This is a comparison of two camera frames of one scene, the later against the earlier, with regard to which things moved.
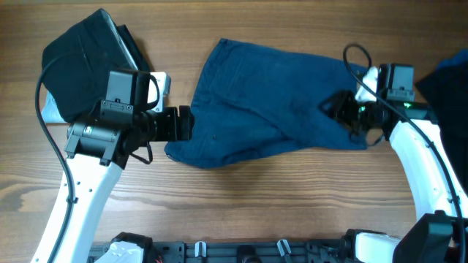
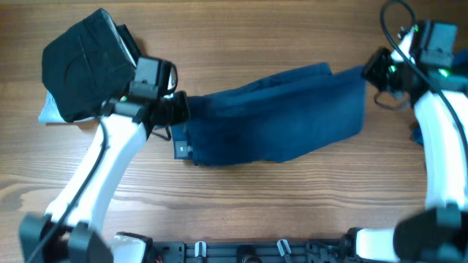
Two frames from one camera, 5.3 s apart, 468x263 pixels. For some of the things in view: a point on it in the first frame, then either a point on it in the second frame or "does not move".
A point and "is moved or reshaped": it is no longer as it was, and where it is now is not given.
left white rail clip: [200, 248] does not move
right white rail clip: [280, 247] does not move
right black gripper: [341, 101] → [371, 71]
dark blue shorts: [252, 102] is moved or reshaped
